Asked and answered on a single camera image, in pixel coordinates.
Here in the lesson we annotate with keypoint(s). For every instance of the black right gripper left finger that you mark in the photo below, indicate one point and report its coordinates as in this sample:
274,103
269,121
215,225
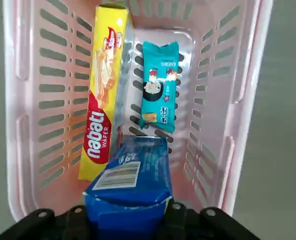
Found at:
50,225

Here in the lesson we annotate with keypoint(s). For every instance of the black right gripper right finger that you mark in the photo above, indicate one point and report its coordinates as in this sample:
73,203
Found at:
200,225

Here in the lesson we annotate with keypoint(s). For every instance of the teal snack packet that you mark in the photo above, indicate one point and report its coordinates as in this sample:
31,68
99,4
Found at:
157,100

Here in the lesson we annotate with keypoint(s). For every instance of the blue cookie box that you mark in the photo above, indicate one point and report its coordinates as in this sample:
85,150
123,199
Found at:
132,180

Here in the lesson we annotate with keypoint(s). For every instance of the yellow wafer box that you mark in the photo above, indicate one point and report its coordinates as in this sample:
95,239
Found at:
105,87

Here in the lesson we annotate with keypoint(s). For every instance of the pink plastic basket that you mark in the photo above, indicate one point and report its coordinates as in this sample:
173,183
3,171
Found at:
213,100

